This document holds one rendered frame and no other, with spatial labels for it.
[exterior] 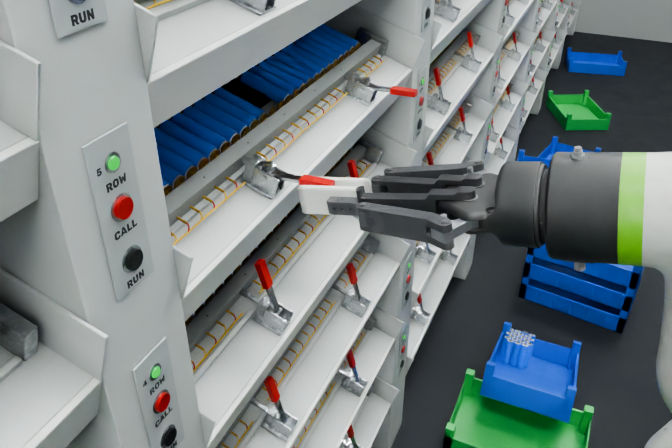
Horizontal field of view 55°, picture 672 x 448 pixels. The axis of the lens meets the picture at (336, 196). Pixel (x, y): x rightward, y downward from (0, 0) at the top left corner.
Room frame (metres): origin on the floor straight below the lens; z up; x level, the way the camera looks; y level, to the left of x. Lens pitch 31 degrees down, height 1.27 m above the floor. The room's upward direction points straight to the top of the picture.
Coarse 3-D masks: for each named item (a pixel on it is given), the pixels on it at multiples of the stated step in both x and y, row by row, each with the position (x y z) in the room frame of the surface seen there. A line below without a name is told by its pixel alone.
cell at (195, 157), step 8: (160, 136) 0.59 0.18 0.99; (168, 136) 0.60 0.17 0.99; (160, 144) 0.59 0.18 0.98; (168, 144) 0.59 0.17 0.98; (176, 144) 0.59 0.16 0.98; (184, 144) 0.59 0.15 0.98; (176, 152) 0.58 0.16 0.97; (184, 152) 0.58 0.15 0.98; (192, 152) 0.58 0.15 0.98; (192, 160) 0.57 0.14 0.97; (200, 160) 0.58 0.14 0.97
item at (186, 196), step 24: (360, 48) 0.92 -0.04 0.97; (336, 72) 0.83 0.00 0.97; (312, 96) 0.75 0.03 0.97; (264, 120) 0.67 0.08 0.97; (288, 120) 0.69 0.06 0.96; (240, 144) 0.61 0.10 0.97; (264, 144) 0.64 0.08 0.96; (288, 144) 0.66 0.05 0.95; (216, 168) 0.56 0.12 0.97; (192, 192) 0.52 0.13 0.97; (168, 216) 0.48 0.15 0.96
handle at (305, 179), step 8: (272, 168) 0.58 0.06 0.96; (272, 176) 0.58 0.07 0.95; (280, 176) 0.57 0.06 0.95; (288, 176) 0.57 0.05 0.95; (296, 176) 0.57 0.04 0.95; (304, 176) 0.57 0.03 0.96; (312, 176) 0.57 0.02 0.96; (304, 184) 0.56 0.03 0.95; (312, 184) 0.56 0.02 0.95; (320, 184) 0.55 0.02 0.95; (328, 184) 0.55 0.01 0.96
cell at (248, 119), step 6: (210, 96) 0.69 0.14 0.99; (216, 96) 0.70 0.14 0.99; (210, 102) 0.69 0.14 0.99; (216, 102) 0.69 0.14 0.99; (222, 102) 0.69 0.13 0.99; (222, 108) 0.68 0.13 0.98; (228, 108) 0.68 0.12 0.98; (234, 108) 0.68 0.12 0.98; (234, 114) 0.67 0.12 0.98; (240, 114) 0.67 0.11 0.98; (246, 114) 0.68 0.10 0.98; (240, 120) 0.67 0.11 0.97; (246, 120) 0.67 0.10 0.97; (252, 120) 0.67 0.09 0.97
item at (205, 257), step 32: (352, 32) 1.00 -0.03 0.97; (384, 32) 0.98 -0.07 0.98; (384, 64) 0.95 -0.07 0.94; (384, 96) 0.85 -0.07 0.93; (320, 128) 0.72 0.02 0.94; (352, 128) 0.74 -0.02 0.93; (288, 160) 0.64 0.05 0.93; (320, 160) 0.66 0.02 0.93; (256, 192) 0.57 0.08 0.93; (288, 192) 0.59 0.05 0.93; (192, 224) 0.50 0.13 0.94; (224, 224) 0.51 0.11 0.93; (256, 224) 0.52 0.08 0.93; (192, 256) 0.41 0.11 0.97; (224, 256) 0.47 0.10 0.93; (192, 288) 0.43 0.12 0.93
